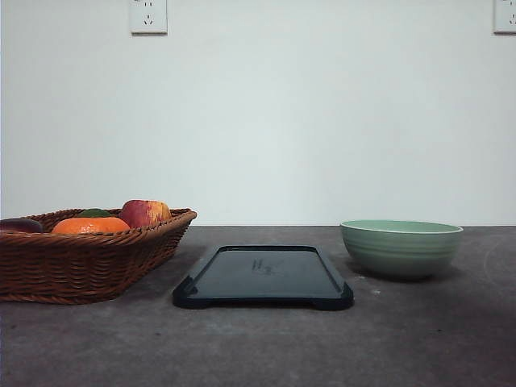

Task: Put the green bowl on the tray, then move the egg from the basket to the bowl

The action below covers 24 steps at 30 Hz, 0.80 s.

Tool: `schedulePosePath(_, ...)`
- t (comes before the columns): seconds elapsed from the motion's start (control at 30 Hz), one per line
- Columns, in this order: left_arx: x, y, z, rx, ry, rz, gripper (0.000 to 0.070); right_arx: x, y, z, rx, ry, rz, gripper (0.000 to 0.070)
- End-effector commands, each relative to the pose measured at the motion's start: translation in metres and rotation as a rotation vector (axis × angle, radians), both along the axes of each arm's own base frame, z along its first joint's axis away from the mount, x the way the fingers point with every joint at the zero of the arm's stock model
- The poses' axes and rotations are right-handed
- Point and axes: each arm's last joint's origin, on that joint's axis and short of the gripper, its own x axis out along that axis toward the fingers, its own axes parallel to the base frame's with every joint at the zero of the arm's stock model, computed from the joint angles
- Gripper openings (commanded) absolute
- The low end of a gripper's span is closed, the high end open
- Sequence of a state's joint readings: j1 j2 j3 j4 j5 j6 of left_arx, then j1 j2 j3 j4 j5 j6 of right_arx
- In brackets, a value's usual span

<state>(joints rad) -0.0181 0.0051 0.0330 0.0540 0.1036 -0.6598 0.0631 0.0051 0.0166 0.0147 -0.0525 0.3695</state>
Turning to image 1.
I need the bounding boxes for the red yellow apple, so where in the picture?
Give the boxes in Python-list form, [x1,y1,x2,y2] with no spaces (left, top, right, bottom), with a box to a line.
[119,199,172,228]

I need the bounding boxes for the green fruit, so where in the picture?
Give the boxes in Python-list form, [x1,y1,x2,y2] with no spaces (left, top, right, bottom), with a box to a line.
[77,208,113,218]

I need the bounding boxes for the dark purple fruit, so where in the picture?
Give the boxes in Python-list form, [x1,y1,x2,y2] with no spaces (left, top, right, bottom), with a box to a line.
[0,218,43,234]

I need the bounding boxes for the orange fruit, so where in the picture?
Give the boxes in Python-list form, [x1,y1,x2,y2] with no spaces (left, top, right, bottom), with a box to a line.
[52,217,131,235]

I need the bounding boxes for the brown wicker basket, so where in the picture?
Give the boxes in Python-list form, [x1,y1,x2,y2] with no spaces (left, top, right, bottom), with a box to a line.
[0,208,197,305]

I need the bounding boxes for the pale green ceramic bowl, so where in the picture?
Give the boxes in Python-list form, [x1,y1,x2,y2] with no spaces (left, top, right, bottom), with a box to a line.
[340,219,464,277]

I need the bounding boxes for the dark teal rectangular tray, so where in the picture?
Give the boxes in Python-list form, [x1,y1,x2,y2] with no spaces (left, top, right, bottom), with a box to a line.
[173,245,355,310]

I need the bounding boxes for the white wall socket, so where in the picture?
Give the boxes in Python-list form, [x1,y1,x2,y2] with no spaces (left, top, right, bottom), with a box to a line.
[493,0,516,36]
[129,0,169,37]

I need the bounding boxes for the white wall socket right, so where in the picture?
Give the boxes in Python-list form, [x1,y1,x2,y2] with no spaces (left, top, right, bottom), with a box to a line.
[493,0,516,36]

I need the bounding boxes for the white wall socket left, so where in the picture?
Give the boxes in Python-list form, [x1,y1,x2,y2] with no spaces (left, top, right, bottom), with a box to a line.
[129,0,169,37]

